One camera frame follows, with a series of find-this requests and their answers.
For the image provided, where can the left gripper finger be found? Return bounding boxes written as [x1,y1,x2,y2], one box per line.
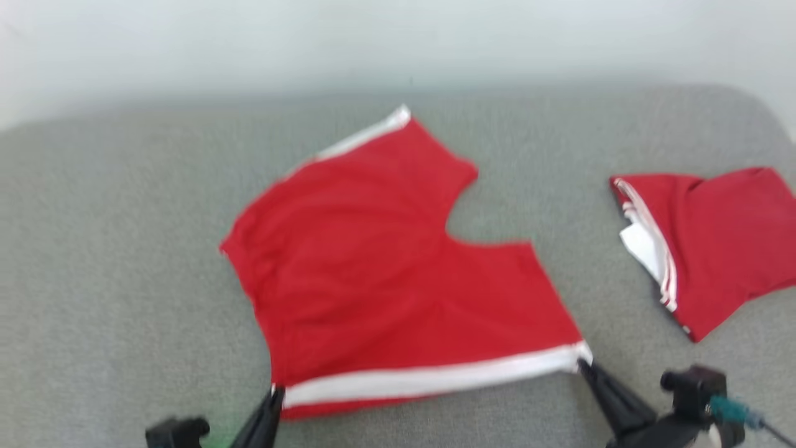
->
[229,386,287,448]

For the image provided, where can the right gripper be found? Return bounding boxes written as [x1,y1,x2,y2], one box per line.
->
[576,359,717,448]

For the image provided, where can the red shorts with white stripes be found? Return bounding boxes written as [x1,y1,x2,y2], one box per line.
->
[218,104,595,421]

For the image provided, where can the red jersey with white sleeves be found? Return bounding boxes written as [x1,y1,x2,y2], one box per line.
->
[609,166,796,343]

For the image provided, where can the grey fabric sofa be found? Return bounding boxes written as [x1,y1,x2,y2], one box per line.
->
[0,84,796,448]

